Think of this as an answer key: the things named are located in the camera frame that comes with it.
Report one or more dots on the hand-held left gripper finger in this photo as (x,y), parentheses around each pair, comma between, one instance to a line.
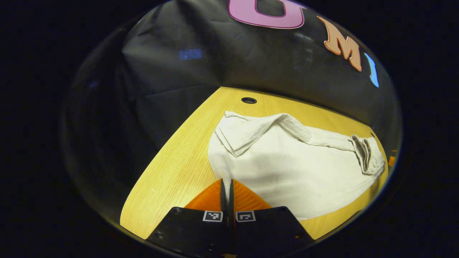
(231,200)
(224,200)

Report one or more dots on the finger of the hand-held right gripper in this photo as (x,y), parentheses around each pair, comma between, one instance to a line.
(392,160)

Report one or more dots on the cream white jeans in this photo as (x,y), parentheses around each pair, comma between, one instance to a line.
(287,172)

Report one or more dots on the black backdrop cloth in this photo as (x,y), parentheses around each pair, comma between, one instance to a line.
(179,89)

